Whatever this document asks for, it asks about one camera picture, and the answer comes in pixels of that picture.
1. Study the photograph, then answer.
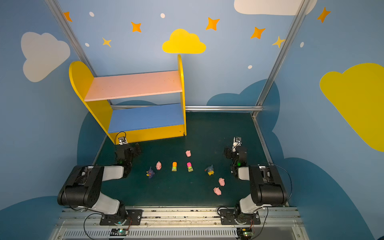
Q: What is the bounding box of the orange top toy car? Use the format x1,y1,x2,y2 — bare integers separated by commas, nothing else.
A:
172,162,178,172

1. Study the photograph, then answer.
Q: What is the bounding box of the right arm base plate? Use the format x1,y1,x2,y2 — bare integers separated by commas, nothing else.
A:
217,208,261,225

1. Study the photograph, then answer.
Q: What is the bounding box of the purple creature toy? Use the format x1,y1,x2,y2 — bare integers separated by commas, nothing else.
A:
146,167,155,179

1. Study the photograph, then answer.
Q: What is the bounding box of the pink pig toy left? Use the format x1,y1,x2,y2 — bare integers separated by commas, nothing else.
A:
156,162,162,170

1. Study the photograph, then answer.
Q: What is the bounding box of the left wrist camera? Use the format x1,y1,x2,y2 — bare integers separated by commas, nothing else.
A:
118,137,128,145

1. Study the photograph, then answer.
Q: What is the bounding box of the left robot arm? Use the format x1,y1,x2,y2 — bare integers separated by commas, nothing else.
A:
58,143,142,219

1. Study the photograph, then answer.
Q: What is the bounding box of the pink top toy car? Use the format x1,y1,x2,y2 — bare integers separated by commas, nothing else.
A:
187,162,194,173

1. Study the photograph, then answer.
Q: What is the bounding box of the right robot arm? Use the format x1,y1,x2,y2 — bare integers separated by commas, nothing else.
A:
224,146,289,215

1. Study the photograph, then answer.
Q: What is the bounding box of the controller board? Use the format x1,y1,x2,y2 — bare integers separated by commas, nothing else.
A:
110,228,129,237
236,228,254,240

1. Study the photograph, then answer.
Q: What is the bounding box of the right controller board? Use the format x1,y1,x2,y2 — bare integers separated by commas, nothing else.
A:
236,228,254,240

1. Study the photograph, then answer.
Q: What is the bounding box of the pink pig toy right upper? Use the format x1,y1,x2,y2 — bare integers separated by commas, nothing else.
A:
218,178,226,187

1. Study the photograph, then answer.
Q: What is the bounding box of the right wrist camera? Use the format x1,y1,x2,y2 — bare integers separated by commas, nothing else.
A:
233,137,242,148

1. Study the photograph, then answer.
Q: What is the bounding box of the yellow toy shelf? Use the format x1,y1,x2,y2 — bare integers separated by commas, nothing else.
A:
69,55,187,144

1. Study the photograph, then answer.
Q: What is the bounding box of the left controller board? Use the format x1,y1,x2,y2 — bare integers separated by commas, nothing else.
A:
110,228,129,237

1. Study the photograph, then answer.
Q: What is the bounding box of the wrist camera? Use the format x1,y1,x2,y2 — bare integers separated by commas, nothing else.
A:
118,137,128,145
233,137,242,148

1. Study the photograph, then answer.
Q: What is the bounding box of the pink pig toy right lower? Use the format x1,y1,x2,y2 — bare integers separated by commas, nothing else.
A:
214,187,222,196

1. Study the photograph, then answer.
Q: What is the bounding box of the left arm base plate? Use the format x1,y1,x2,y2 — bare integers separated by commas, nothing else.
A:
100,209,143,226

